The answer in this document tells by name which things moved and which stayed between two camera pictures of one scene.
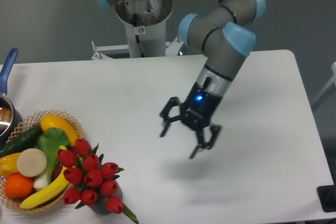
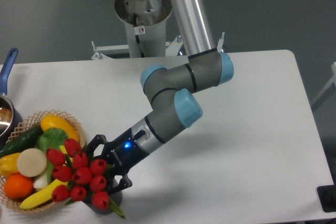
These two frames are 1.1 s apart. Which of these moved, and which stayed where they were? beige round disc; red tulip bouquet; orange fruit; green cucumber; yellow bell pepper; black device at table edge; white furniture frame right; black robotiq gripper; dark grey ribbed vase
Moved: black robotiq gripper; dark grey ribbed vase; red tulip bouquet
Stayed: green cucumber; yellow bell pepper; beige round disc; orange fruit; black device at table edge; white furniture frame right
